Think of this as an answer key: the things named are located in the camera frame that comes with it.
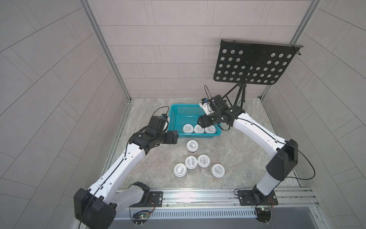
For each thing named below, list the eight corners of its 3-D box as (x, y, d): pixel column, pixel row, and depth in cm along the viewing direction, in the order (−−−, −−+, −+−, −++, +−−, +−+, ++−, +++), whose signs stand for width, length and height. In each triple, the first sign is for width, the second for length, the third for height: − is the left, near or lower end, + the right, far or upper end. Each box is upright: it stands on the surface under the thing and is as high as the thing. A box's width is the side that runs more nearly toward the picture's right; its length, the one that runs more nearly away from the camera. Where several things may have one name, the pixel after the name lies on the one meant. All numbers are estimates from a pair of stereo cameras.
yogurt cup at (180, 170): (174, 179, 79) (173, 175, 74) (175, 167, 83) (174, 163, 78) (186, 179, 79) (186, 175, 74) (187, 167, 83) (186, 163, 78)
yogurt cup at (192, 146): (186, 154, 88) (186, 149, 82) (186, 145, 92) (186, 139, 86) (197, 154, 88) (198, 149, 82) (197, 145, 92) (198, 140, 86)
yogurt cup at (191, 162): (183, 166, 84) (183, 160, 77) (190, 159, 86) (190, 153, 79) (191, 173, 81) (191, 168, 74) (198, 166, 84) (199, 160, 77)
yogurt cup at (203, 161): (197, 170, 82) (198, 166, 77) (197, 159, 87) (197, 154, 81) (209, 170, 83) (210, 166, 77) (208, 159, 87) (209, 154, 81)
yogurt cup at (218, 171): (211, 179, 79) (212, 175, 74) (210, 168, 83) (211, 163, 78) (223, 179, 79) (225, 175, 74) (221, 168, 83) (223, 163, 78)
